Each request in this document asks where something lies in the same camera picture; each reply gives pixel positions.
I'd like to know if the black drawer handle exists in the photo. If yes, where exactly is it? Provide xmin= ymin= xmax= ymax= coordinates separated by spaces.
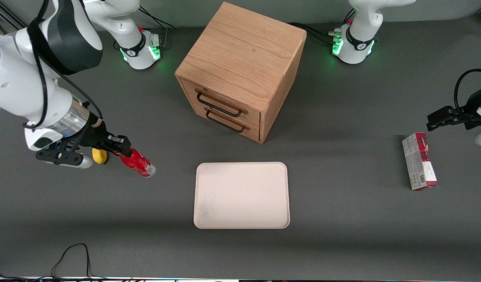
xmin=196 ymin=91 xmax=243 ymax=118
xmin=205 ymin=110 xmax=246 ymax=134

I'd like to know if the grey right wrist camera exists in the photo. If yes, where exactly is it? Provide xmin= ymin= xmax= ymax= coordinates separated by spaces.
xmin=35 ymin=146 xmax=93 ymax=170

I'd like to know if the black right arm base cable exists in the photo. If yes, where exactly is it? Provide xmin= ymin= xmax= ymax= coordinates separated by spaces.
xmin=136 ymin=6 xmax=176 ymax=48

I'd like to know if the red coke bottle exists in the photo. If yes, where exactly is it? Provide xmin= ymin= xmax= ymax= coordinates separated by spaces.
xmin=118 ymin=148 xmax=157 ymax=178

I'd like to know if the black left arm base cable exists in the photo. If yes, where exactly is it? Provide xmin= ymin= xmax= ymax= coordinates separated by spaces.
xmin=287 ymin=8 xmax=356 ymax=44

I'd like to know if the yellow lemon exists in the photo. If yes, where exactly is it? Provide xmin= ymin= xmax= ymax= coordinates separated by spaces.
xmin=92 ymin=148 xmax=108 ymax=165

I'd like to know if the black looped floor cable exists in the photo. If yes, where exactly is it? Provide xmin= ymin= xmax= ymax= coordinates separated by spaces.
xmin=0 ymin=243 xmax=147 ymax=282

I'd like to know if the beige rectangular tray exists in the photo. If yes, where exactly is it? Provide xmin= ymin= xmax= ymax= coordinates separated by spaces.
xmin=193 ymin=162 xmax=290 ymax=230

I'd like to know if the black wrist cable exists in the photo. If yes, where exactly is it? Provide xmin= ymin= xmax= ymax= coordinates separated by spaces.
xmin=454 ymin=69 xmax=481 ymax=115
xmin=23 ymin=0 xmax=104 ymax=130

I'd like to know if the wooden drawer cabinet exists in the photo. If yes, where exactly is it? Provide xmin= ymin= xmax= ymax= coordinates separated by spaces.
xmin=174 ymin=2 xmax=307 ymax=144

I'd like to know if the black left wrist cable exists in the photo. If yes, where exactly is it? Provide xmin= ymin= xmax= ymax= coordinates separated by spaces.
xmin=454 ymin=69 xmax=481 ymax=115

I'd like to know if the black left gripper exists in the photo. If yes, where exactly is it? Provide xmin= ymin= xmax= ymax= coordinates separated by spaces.
xmin=427 ymin=86 xmax=481 ymax=132

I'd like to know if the black arm base cable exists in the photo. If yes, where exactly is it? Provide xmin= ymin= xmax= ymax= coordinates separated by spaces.
xmin=287 ymin=8 xmax=356 ymax=44
xmin=136 ymin=6 xmax=176 ymax=48

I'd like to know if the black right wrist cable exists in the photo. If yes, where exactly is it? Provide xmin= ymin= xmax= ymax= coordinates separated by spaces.
xmin=23 ymin=0 xmax=104 ymax=130

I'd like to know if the red grey carton box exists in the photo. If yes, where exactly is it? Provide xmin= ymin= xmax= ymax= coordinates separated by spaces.
xmin=402 ymin=132 xmax=439 ymax=191

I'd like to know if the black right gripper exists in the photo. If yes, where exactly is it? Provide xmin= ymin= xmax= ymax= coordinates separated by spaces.
xmin=70 ymin=114 xmax=132 ymax=158

